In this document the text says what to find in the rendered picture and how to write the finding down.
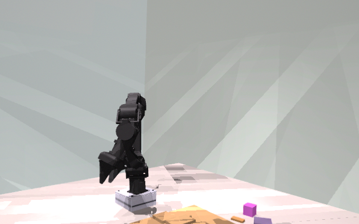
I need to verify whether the pink cube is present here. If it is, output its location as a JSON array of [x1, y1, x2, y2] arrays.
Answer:
[[243, 203, 257, 218]]

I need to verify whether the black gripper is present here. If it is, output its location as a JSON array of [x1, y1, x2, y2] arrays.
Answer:
[[98, 138, 133, 184]]

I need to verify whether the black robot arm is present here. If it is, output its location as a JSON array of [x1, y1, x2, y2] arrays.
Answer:
[[116, 93, 149, 195]]

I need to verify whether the light purple block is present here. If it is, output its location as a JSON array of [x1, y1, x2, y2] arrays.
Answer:
[[254, 217, 272, 224]]

